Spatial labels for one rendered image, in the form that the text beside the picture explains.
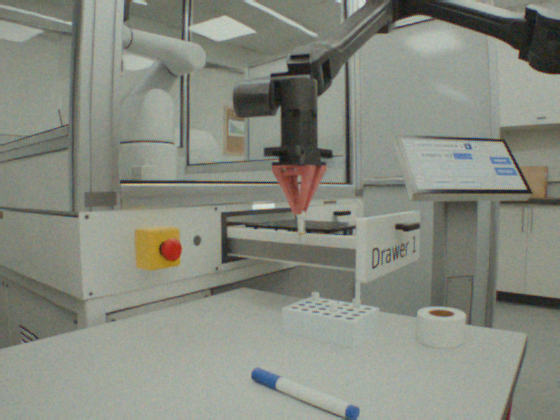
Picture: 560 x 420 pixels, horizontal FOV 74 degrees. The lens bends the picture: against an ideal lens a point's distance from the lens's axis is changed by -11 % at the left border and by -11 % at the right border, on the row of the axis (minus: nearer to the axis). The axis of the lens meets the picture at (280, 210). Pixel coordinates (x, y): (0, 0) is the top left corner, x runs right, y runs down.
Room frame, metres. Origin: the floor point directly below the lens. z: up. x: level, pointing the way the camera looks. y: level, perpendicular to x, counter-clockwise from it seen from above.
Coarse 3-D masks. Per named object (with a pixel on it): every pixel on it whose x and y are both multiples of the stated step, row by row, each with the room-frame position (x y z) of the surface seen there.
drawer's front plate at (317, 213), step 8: (312, 208) 1.14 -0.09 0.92; (320, 208) 1.18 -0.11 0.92; (328, 208) 1.21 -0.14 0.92; (336, 208) 1.25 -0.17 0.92; (344, 208) 1.29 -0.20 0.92; (352, 208) 1.33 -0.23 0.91; (312, 216) 1.14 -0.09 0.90; (320, 216) 1.18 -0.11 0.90; (328, 216) 1.21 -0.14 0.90; (336, 216) 1.25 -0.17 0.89; (344, 216) 1.29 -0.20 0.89; (352, 216) 1.33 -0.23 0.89
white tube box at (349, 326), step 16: (304, 304) 0.64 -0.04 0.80; (320, 304) 0.64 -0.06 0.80; (288, 320) 0.61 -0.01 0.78; (304, 320) 0.59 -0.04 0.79; (320, 320) 0.58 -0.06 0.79; (336, 320) 0.56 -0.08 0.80; (352, 320) 0.55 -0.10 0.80; (368, 320) 0.58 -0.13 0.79; (304, 336) 0.59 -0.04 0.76; (320, 336) 0.58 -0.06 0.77; (336, 336) 0.56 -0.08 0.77; (352, 336) 0.54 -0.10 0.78; (368, 336) 0.58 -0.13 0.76
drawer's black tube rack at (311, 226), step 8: (248, 224) 0.92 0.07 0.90; (256, 224) 0.92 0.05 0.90; (264, 224) 0.92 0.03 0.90; (272, 224) 0.91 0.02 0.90; (280, 224) 0.91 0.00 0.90; (288, 224) 0.92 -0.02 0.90; (296, 224) 0.92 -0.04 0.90; (312, 224) 0.92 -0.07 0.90; (320, 224) 0.91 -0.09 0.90; (328, 224) 0.91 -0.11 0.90; (336, 224) 0.91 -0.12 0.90; (344, 224) 0.90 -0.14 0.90; (312, 232) 1.01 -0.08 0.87; (344, 232) 0.87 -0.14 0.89
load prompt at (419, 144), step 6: (414, 144) 1.64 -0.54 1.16; (420, 144) 1.64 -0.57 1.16; (426, 144) 1.64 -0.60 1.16; (432, 144) 1.65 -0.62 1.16; (438, 144) 1.65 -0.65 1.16; (444, 144) 1.65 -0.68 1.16; (450, 144) 1.65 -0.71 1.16; (456, 144) 1.66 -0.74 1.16; (462, 144) 1.66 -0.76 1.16; (468, 144) 1.66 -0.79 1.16; (474, 144) 1.66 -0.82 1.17; (456, 150) 1.63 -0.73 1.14; (462, 150) 1.64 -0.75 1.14; (468, 150) 1.64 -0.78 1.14; (474, 150) 1.64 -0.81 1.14; (480, 150) 1.64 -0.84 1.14
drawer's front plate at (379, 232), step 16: (368, 224) 0.69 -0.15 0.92; (384, 224) 0.75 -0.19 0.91; (368, 240) 0.69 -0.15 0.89; (384, 240) 0.75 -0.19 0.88; (400, 240) 0.82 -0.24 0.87; (416, 240) 0.90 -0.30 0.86; (368, 256) 0.69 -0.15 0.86; (384, 256) 0.75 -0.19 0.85; (400, 256) 0.82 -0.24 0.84; (416, 256) 0.90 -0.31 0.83; (368, 272) 0.70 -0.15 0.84; (384, 272) 0.75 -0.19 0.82
